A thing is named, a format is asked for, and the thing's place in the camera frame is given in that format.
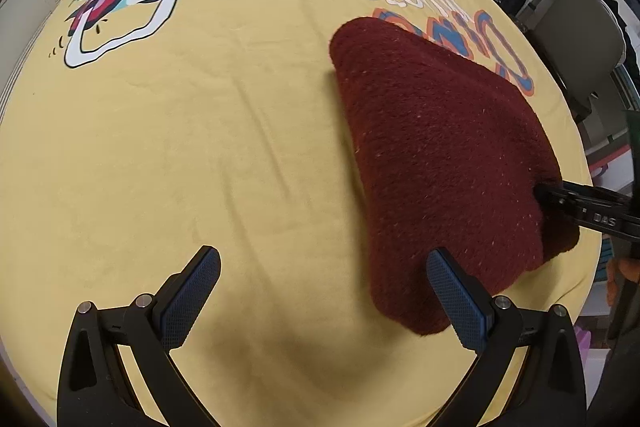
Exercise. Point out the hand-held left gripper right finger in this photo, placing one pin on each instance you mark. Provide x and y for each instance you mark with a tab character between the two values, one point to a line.
460	302

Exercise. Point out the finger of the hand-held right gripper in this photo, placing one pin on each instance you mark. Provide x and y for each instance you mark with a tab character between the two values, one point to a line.
590	212

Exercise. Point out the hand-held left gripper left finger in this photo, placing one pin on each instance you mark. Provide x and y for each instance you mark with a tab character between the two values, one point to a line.
192	297

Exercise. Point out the maroon knit sweater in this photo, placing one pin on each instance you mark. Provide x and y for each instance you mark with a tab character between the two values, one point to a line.
440	147

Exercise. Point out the pink plastic item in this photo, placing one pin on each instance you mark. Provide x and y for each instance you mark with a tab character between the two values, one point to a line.
583	339

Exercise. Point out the yellow printed blanket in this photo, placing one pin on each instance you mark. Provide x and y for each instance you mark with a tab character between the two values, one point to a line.
225	132

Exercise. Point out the grey chair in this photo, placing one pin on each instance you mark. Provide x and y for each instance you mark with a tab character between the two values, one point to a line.
580	42

